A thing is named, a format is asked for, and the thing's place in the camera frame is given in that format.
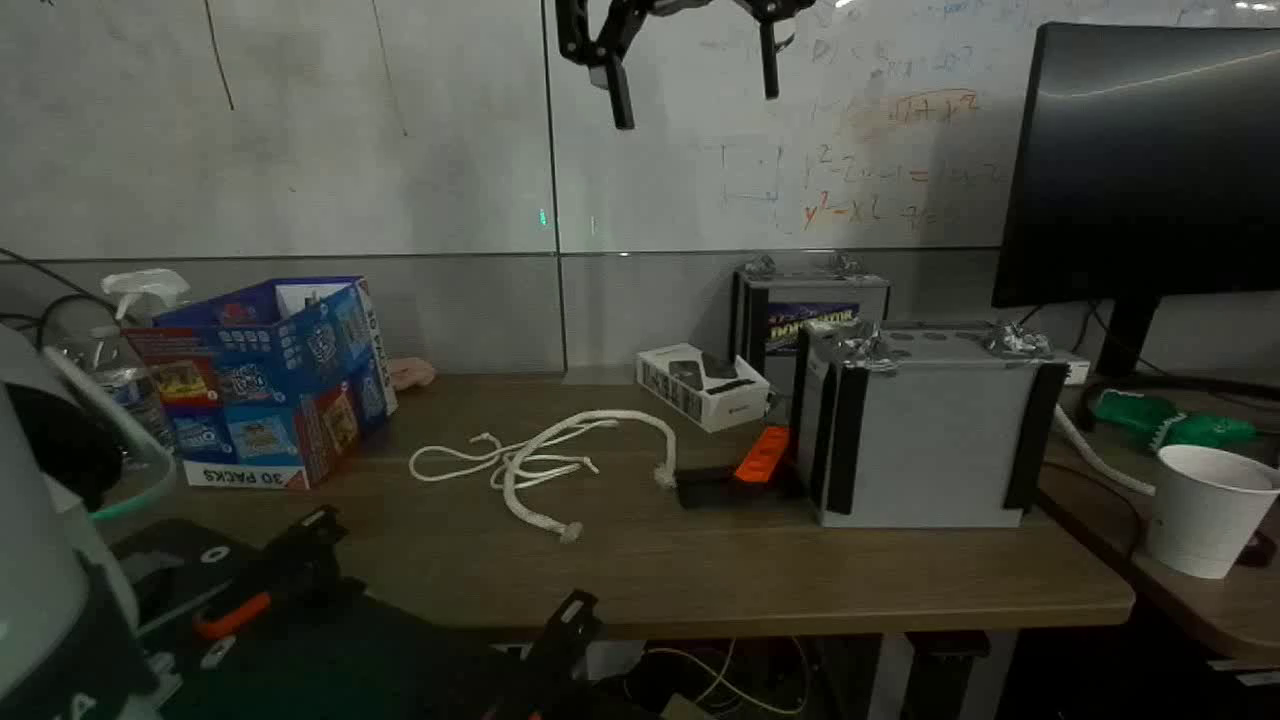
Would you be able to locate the small white printed box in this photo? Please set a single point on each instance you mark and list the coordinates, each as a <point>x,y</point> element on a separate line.
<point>702,395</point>

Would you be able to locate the black clamp with orange trigger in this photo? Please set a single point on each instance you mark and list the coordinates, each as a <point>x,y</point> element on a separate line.
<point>253,573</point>

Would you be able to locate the white paper cup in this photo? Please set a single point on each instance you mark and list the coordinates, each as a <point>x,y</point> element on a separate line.
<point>1204,513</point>

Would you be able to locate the blue printed cardboard box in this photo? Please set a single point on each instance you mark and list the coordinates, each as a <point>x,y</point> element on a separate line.
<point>264,384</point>

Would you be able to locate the large grey metal case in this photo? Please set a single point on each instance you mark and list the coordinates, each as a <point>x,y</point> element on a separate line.
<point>934,443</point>

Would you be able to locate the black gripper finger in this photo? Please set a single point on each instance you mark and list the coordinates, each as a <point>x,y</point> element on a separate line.
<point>618,54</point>
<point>770,45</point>

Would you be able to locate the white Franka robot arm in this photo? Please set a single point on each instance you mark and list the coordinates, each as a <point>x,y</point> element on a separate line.
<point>40,563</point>

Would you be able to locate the pink crumpled item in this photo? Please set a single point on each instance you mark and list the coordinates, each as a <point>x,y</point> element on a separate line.
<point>414,372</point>

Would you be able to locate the black monitor stand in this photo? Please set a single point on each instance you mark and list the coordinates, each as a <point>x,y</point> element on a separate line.
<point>1125,343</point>

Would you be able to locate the small grey metal case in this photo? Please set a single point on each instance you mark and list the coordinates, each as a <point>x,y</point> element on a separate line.
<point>800,300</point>

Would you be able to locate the flat black block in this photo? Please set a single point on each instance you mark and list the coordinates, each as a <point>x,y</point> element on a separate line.
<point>705,486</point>

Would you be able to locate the orange plastic block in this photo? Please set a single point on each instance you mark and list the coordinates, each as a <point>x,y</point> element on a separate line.
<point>763,452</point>

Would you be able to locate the green plastic item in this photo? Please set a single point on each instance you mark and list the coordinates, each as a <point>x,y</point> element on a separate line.
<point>1202,428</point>

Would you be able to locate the black computer monitor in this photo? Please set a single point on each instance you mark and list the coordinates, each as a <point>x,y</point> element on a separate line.
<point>1147,175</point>

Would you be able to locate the white table leg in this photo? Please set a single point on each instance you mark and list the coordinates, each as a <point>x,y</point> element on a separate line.
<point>922,675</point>

